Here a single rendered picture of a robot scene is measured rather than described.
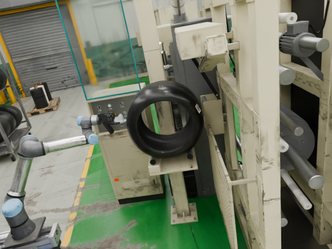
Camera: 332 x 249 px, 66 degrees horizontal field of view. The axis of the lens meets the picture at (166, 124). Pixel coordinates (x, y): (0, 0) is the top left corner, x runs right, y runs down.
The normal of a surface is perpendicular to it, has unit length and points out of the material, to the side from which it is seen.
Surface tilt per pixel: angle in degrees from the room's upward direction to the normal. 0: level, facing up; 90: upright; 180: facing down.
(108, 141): 90
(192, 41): 90
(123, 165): 90
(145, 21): 90
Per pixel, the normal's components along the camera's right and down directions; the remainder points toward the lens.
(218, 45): -0.07, 0.08
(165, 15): 0.15, 0.35
